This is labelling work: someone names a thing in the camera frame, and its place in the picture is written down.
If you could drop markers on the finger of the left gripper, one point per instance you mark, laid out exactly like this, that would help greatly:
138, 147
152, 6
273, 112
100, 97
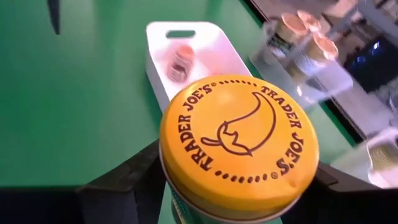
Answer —
53, 15

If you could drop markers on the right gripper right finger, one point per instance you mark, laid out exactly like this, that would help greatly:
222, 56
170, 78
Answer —
335, 205

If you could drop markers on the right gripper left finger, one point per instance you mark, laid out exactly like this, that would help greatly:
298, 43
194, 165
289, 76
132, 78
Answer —
124, 193

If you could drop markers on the yellow lid spice jar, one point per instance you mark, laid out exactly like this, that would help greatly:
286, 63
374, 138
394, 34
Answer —
239, 140

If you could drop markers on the small glass spice jar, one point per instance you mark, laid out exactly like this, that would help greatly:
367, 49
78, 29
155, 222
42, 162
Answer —
180, 63

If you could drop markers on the clear plastic bin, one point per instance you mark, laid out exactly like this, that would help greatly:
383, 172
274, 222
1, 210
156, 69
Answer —
329, 81

